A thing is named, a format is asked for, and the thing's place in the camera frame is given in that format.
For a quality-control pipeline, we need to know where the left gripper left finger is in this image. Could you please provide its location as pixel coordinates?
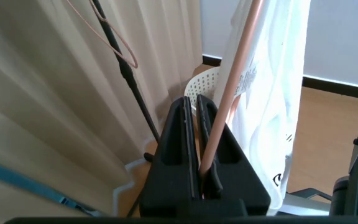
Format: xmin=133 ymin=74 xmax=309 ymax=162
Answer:
xmin=139 ymin=95 xmax=203 ymax=218

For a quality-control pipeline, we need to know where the white printed t-shirt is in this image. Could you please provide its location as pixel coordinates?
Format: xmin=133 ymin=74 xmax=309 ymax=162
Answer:
xmin=213 ymin=0 xmax=312 ymax=216

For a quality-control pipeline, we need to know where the pink clothes hanger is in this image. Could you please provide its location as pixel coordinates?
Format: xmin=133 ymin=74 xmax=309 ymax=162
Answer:
xmin=65 ymin=0 xmax=139 ymax=70
xmin=198 ymin=0 xmax=265 ymax=179

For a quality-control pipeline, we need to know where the window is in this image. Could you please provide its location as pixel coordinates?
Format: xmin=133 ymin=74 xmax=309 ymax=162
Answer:
xmin=0 ymin=156 xmax=107 ymax=218

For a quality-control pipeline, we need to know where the black clothes rack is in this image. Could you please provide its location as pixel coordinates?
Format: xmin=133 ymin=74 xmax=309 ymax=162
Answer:
xmin=90 ymin=0 xmax=162 ymax=218

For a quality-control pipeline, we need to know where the beige curtain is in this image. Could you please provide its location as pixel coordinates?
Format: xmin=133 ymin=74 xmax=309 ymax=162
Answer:
xmin=0 ymin=174 xmax=88 ymax=218
xmin=0 ymin=0 xmax=203 ymax=215

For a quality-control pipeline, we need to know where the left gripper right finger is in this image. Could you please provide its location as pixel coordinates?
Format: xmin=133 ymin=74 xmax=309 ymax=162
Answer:
xmin=196 ymin=94 xmax=272 ymax=218

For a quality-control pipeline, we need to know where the white laundry basket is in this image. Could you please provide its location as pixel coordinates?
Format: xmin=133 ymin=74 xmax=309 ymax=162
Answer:
xmin=183 ymin=66 xmax=222 ymax=116

